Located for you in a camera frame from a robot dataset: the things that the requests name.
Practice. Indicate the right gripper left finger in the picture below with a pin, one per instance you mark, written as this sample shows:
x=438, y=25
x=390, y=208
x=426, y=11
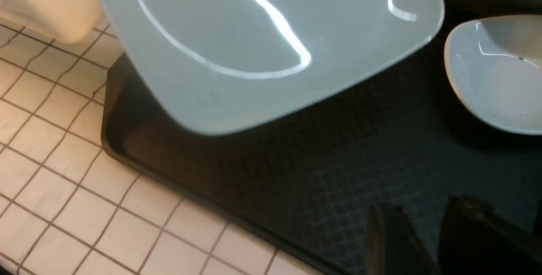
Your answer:
x=392, y=246

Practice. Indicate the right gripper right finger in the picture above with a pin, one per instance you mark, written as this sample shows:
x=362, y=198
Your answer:
x=474, y=240

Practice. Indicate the small white sauce dish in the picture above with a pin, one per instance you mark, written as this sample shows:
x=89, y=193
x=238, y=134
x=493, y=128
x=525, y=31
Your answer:
x=494, y=66

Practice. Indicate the large white square plate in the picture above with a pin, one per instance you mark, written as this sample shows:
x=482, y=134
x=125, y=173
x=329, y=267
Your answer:
x=224, y=66

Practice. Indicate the black serving tray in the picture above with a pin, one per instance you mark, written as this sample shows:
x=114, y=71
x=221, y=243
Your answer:
x=305, y=182

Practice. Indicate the large white plastic bin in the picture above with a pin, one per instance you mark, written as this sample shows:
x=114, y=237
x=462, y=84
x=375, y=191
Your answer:
x=68, y=21

